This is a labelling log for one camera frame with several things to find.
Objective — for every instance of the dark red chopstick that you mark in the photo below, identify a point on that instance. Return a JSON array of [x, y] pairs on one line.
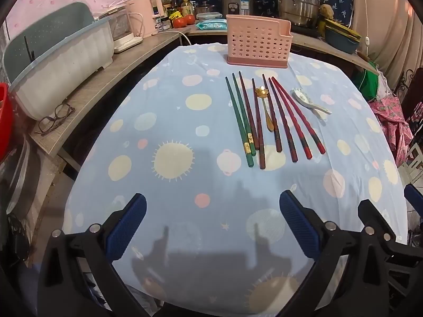
[[257, 122], [277, 138], [283, 122], [247, 105]]

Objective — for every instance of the white dish rack with lid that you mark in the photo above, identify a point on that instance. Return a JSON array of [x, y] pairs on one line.
[[66, 62]]

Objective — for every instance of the black iron chair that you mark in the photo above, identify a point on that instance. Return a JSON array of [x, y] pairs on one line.
[[411, 95]]

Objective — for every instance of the bright red banded chopstick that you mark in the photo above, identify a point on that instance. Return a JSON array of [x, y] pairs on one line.
[[292, 122], [302, 122]]

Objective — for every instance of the wooden counter shelf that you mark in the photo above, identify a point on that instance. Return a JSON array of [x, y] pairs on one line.
[[99, 82]]

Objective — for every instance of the green chopstick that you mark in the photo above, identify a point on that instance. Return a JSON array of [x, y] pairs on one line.
[[241, 105], [238, 122]]

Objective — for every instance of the pink floral cloth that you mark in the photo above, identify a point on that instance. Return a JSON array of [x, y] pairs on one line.
[[391, 128]]

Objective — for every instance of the beige curtain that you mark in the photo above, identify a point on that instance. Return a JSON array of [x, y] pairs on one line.
[[380, 13]]

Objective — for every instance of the blue spotted tablecloth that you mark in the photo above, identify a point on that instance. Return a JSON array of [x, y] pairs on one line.
[[165, 122]]

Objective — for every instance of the brown loofah sponge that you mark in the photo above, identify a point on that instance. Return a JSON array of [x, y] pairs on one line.
[[326, 11]]

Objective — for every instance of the white ceramic spoon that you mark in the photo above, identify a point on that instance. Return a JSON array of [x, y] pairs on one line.
[[302, 97]]

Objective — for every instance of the glass kettle with white base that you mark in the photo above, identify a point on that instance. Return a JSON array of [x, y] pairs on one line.
[[124, 29]]

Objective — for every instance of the yellow oil bottle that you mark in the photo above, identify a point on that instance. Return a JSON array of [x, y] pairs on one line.
[[186, 6]]

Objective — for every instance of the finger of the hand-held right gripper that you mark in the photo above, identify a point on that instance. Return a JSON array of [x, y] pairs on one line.
[[370, 213], [415, 199]]

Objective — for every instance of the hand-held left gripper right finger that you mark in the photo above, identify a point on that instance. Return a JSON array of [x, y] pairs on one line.
[[299, 226]]

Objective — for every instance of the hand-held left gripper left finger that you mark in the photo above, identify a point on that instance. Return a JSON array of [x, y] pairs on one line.
[[127, 229]]

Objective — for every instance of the black eyeglasses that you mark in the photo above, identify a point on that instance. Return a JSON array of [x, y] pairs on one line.
[[54, 119]]

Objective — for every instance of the gold flower spoon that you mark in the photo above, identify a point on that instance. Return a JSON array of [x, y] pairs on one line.
[[261, 93]]

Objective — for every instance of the green plastic bag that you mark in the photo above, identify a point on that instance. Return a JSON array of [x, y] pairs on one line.
[[370, 81]]

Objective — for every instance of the dark glass bottle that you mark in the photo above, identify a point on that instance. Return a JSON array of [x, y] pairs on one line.
[[174, 1]]

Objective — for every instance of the red plastic bin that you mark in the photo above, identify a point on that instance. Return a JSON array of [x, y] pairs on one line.
[[5, 122]]

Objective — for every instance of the dark blue baking dish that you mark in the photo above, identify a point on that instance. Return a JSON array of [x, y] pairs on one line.
[[342, 38]]

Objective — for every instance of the blue wet wipes pack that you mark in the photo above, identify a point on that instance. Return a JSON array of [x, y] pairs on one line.
[[211, 25]]

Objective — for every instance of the glass food container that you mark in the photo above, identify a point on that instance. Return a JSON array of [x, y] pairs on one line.
[[208, 16]]

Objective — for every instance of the stainless steamer pot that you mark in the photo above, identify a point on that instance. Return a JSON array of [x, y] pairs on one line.
[[297, 0]]

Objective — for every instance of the pink electric kettle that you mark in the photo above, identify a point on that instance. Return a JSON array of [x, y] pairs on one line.
[[148, 23]]

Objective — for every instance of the stainless rice cooker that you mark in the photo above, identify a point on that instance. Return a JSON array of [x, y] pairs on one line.
[[238, 3]]

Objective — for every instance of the pink perforated utensil basket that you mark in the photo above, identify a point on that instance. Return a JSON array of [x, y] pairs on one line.
[[257, 62]]

